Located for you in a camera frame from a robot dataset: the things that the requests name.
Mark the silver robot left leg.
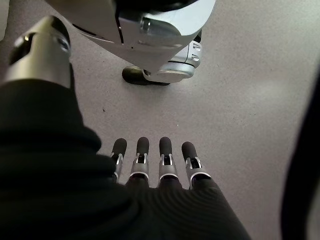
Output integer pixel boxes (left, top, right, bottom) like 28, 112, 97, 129
44, 0, 217, 86

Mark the robot left hand dark glove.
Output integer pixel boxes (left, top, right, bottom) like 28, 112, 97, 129
0, 14, 251, 240

